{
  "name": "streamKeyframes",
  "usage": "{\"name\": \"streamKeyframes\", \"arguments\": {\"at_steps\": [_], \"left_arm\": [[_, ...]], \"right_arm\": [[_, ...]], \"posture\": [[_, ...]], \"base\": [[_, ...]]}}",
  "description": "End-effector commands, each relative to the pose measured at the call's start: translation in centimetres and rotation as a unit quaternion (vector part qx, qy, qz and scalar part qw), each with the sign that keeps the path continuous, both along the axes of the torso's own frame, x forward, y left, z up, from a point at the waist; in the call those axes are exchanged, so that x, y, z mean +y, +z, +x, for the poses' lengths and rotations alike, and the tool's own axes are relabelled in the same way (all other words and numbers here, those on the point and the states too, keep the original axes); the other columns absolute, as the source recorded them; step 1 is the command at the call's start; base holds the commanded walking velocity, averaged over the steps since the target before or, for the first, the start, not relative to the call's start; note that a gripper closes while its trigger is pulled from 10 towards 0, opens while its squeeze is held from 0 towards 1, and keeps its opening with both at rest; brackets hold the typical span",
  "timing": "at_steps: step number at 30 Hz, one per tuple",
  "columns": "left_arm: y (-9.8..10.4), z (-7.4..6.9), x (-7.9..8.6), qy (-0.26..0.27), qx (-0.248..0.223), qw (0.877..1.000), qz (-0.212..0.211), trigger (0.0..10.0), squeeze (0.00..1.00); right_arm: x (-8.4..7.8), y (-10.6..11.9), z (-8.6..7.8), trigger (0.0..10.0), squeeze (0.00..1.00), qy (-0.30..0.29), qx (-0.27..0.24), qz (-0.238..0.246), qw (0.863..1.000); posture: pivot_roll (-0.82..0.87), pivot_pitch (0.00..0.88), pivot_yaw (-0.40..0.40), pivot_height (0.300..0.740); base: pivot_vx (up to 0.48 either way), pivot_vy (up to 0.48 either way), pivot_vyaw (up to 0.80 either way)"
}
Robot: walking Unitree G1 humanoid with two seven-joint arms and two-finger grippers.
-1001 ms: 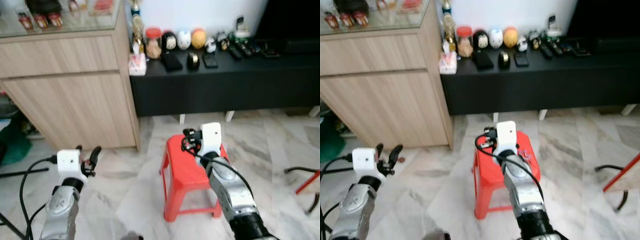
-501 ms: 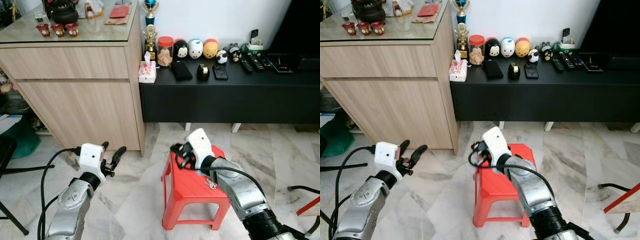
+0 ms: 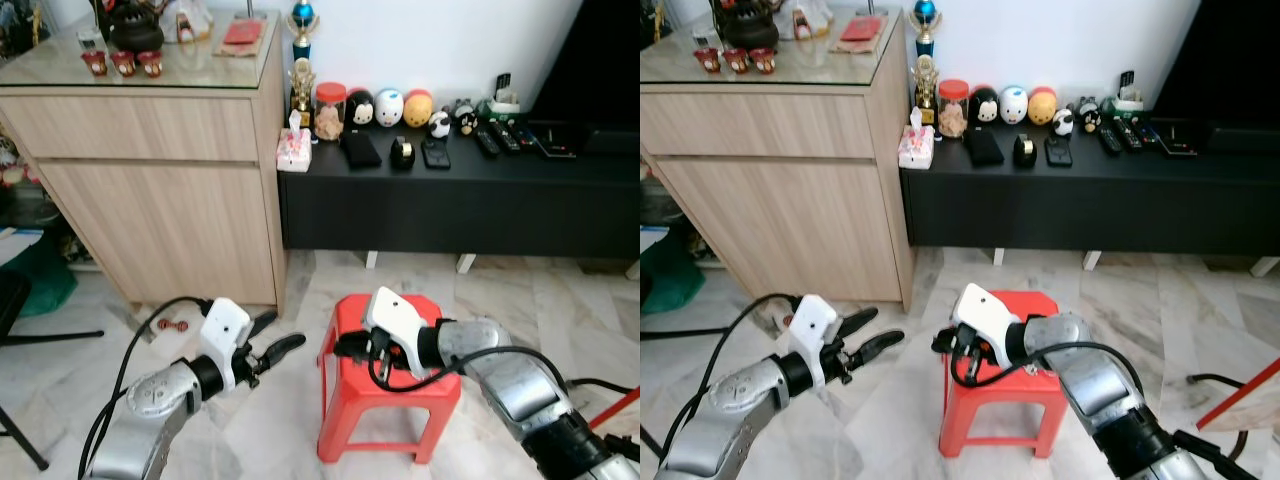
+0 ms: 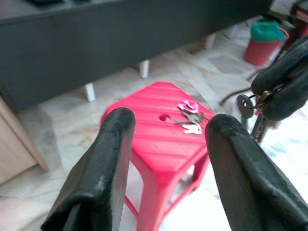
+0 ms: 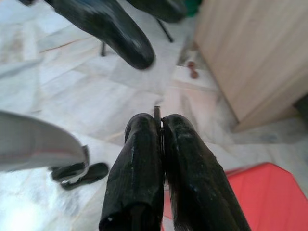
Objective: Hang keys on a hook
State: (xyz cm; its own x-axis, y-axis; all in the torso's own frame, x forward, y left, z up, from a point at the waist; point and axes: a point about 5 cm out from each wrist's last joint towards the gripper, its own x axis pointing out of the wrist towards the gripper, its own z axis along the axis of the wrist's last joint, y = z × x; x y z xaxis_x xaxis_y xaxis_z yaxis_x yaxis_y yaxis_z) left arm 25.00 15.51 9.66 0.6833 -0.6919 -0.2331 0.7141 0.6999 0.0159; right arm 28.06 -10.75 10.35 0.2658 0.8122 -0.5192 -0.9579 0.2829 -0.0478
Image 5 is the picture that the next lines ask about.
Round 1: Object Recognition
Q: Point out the light wooden cabinet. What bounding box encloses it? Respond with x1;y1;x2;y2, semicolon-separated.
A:
193;0;308;133

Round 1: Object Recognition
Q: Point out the black robot left foot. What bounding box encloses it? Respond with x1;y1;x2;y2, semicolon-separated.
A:
51;162;109;191

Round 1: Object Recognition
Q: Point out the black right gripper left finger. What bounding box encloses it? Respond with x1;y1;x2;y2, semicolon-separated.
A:
99;113;165;231

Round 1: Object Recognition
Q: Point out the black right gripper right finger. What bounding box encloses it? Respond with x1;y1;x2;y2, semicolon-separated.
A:
162;113;252;231

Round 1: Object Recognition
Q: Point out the silver robot left leg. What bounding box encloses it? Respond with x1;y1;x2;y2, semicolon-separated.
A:
0;110;90;174

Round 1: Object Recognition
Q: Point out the small red-brown object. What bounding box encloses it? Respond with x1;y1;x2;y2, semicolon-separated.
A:
187;61;201;79

